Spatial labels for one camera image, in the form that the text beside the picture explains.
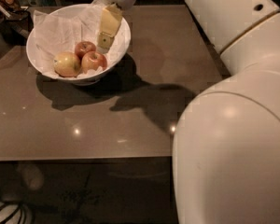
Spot yellow-green apple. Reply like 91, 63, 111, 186
53, 51, 81, 77

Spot white crumpled paper liner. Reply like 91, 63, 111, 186
32, 0, 129, 80

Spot red apple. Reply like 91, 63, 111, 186
81, 51, 107, 74
75, 41, 96, 59

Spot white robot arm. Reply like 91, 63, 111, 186
172, 0, 280, 224

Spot red apple back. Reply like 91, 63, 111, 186
75, 41, 96, 59

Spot black cables on floor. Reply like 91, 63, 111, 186
0, 199, 35, 224

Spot white ceramic bowl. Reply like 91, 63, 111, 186
25, 3, 132, 87

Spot dark bag with strap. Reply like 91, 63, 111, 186
0, 10, 34, 46

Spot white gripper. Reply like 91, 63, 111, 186
97, 0, 136, 49

